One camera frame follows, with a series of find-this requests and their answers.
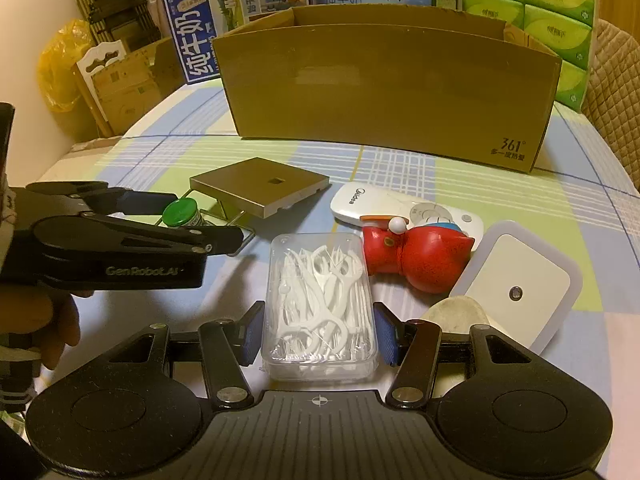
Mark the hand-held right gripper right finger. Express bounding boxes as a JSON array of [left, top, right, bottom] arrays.
[[372, 301, 536, 409]]

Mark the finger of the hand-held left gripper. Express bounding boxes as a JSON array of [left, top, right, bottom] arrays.
[[32, 213, 245, 261], [25, 180, 179, 217]]

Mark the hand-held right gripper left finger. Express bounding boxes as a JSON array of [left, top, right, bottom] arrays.
[[107, 301, 266, 408]]

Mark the small green-capped bottle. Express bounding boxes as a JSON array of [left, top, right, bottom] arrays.
[[162, 199, 206, 228]]

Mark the clear box of floss picks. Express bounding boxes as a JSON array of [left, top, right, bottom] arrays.
[[260, 232, 379, 381]]

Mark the white square night light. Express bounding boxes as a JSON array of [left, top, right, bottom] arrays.
[[447, 220, 583, 353]]

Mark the brown cardboard box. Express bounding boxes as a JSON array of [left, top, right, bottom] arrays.
[[212, 4, 563, 173]]

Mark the person's left hand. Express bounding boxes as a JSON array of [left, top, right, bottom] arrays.
[[0, 289, 82, 372]]

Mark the checkered tablecloth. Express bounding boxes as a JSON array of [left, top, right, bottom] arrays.
[[0, 80, 640, 480]]

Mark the beige oval pad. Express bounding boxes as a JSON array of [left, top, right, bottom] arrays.
[[419, 296, 493, 333]]

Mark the red cat figurine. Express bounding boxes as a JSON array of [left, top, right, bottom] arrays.
[[360, 215, 476, 295]]

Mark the white remote control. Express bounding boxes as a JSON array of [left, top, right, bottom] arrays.
[[330, 181, 485, 251]]

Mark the yellow plastic bag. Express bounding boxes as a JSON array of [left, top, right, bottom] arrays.
[[39, 19, 96, 116]]

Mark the dark blue milk carton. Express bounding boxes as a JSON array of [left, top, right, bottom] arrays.
[[161, 0, 307, 86]]

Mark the folded black step ladder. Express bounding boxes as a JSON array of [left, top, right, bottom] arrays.
[[72, 0, 163, 53]]

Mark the beige quilted chair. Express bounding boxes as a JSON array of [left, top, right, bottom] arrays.
[[582, 17, 640, 171]]

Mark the green tissue multipack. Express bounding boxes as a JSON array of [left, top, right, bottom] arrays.
[[457, 0, 598, 113]]

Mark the beige carton with white handle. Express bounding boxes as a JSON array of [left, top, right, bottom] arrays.
[[70, 40, 186, 137]]

